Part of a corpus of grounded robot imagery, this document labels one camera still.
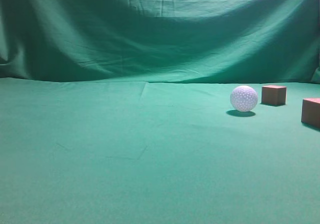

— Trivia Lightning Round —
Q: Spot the green cloth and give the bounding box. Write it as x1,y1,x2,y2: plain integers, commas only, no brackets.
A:
0,0,320,224

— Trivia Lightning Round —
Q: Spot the white dimpled ball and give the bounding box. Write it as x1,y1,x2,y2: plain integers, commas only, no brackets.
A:
230,85,258,112

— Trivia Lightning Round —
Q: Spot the brown cube block at edge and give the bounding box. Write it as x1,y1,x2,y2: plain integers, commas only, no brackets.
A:
301,97,320,129

